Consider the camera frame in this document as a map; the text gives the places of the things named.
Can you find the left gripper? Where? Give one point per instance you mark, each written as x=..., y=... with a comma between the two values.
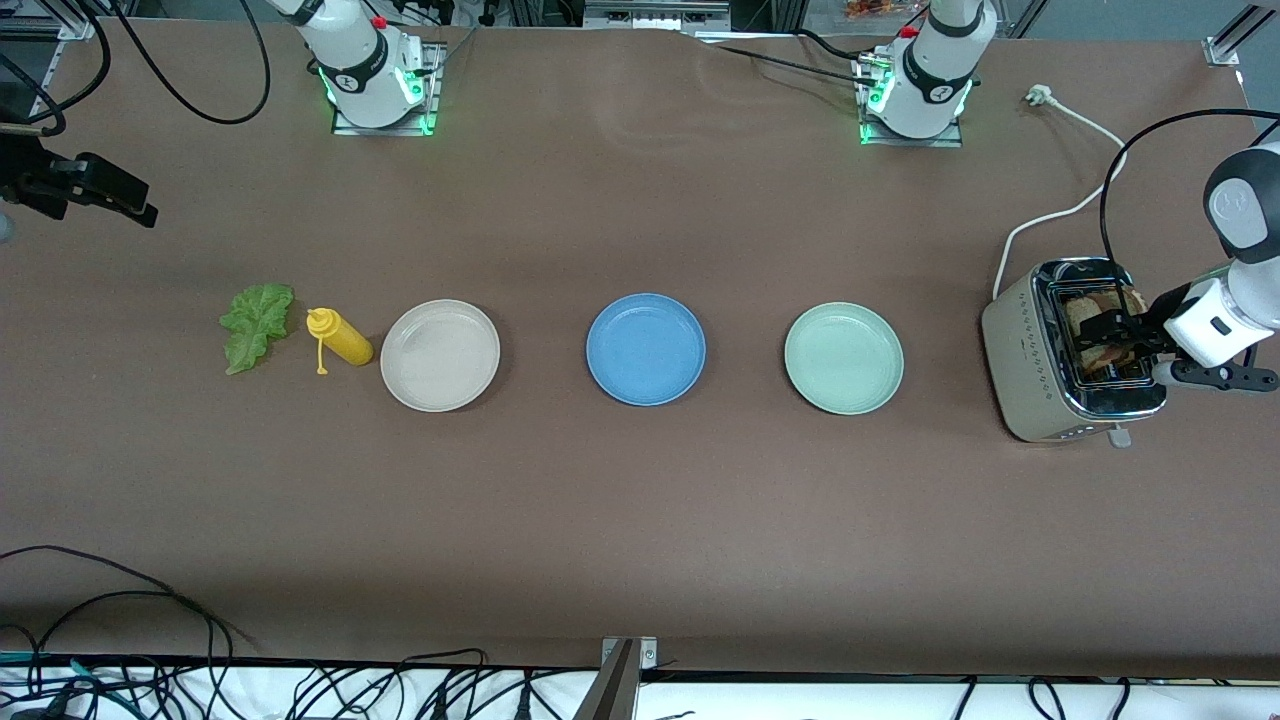
x=1160, y=311

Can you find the green lettuce leaf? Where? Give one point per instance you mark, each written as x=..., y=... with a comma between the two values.
x=255, y=320

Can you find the yellow squeeze bottle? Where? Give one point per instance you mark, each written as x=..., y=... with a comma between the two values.
x=345, y=340

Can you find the pale green round plate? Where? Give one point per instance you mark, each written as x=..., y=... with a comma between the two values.
x=844, y=358

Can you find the white round plate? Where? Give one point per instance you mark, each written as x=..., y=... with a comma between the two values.
x=440, y=355

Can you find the blue round plate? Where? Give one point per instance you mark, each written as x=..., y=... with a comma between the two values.
x=646, y=350

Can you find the beige chrome toaster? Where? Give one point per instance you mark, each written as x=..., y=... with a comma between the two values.
x=1015, y=360

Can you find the orange packet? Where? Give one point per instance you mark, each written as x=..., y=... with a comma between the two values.
x=875, y=9

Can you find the grey power strip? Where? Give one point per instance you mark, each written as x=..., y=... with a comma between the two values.
x=655, y=14

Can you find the aluminium table frame rail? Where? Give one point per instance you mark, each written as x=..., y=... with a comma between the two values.
x=80, y=28

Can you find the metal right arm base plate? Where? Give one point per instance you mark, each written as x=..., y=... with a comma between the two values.
x=380, y=131

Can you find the aluminium corner bracket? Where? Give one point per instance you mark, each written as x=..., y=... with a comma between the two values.
x=1222, y=50

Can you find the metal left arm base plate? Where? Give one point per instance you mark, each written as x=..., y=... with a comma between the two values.
x=910, y=142

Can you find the metal post bracket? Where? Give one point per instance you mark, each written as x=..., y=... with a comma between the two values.
x=648, y=652

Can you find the aluminium profile post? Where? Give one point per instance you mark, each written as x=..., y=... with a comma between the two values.
x=610, y=695

